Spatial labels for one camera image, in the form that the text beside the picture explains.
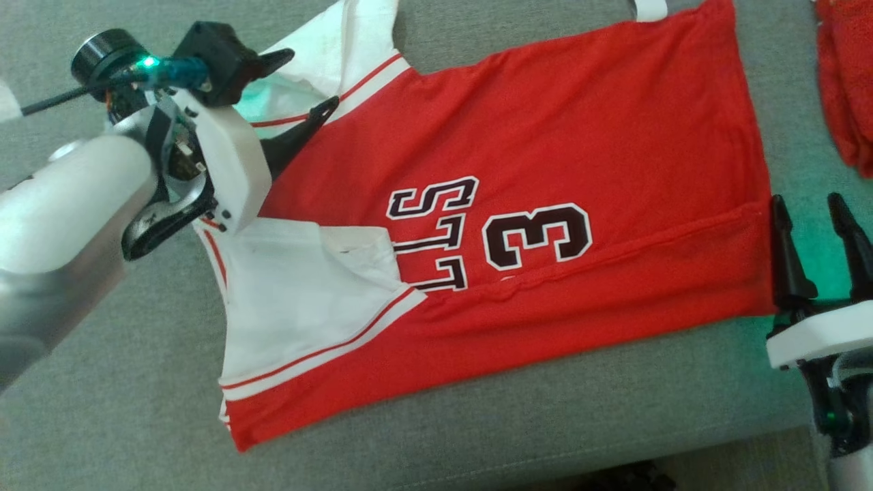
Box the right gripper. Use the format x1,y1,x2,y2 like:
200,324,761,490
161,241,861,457
766,192,873,458

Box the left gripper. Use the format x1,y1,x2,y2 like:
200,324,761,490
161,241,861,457
109,48,340,263

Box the red and white basketball jersey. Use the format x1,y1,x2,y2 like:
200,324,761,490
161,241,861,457
193,0,778,453

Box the red cloth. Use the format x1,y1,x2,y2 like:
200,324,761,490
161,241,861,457
815,0,873,179

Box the thin black cable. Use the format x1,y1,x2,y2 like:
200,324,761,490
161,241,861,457
20,82,93,117

